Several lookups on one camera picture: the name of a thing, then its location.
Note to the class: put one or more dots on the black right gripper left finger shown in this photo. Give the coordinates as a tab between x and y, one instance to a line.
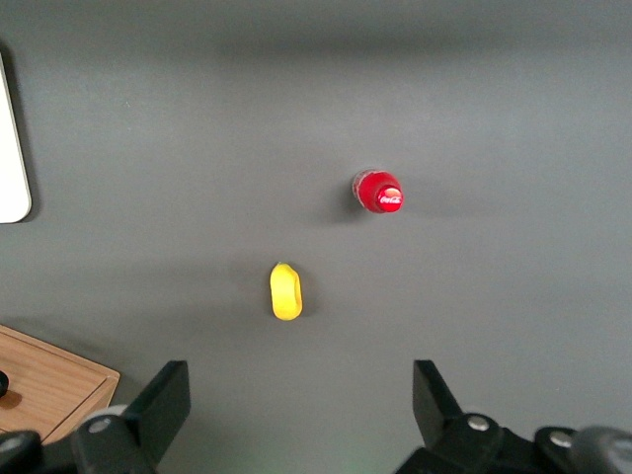
158	410

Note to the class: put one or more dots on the wooden drawer front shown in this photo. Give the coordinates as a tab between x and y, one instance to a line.
54	390

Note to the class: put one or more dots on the white rectangular tray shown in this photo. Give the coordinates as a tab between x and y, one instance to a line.
10	163

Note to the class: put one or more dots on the red cola bottle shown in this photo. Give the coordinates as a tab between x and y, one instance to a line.
377	195

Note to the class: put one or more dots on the wooden drawer cabinet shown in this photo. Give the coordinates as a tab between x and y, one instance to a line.
113	381

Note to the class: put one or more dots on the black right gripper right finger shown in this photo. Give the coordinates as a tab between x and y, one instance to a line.
439	419

